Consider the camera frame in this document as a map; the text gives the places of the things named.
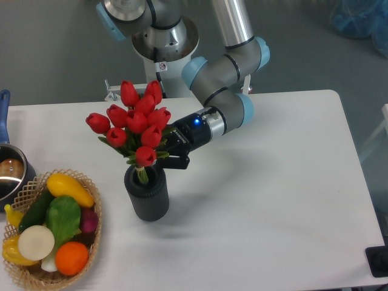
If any purple red onion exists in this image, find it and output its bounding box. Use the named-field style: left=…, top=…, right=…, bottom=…
left=79, top=209, right=99, bottom=233

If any woven wicker basket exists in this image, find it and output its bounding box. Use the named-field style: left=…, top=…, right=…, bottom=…
left=4, top=169, right=102, bottom=290

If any black device at table edge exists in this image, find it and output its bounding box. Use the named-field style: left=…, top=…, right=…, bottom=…
left=365, top=246, right=387, bottom=278

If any white round radish slice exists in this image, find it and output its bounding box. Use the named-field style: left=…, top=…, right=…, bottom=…
left=18, top=225, right=55, bottom=261

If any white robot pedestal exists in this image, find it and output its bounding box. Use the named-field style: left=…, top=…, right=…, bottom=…
left=104, top=18, right=253, bottom=102

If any orange fruit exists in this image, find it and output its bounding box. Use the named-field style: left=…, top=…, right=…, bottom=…
left=55, top=241, right=89, bottom=276

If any white leek stalk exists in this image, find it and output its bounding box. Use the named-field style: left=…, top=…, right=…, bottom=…
left=41, top=250, right=58, bottom=272

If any yellow squash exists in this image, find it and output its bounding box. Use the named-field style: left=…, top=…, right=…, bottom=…
left=46, top=173, right=95, bottom=208

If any green lettuce leaf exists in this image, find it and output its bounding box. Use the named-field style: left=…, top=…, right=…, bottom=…
left=45, top=196, right=81, bottom=250

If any blue plastic bag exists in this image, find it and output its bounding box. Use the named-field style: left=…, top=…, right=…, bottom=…
left=329, top=1, right=387, bottom=57

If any dark grey ribbed vase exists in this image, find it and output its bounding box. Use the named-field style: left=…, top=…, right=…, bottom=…
left=124, top=164, right=169, bottom=222

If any dark green cucumber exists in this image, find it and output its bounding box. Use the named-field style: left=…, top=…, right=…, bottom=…
left=18, top=188, right=55, bottom=233

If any red tulip bouquet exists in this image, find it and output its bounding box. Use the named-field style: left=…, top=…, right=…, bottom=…
left=85, top=80, right=171, bottom=185

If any yellow bell pepper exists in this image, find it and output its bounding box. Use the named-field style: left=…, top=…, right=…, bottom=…
left=2, top=235, right=39, bottom=266

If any blue handled saucepan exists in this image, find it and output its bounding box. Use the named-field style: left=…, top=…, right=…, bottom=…
left=1, top=89, right=36, bottom=213

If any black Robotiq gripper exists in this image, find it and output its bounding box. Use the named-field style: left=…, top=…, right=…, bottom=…
left=156, top=114, right=211, bottom=170

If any white frame at right edge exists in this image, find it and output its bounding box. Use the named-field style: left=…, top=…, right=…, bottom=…
left=358, top=104, right=387, bottom=164

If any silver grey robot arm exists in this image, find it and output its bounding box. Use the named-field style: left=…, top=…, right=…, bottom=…
left=96, top=1, right=270, bottom=169

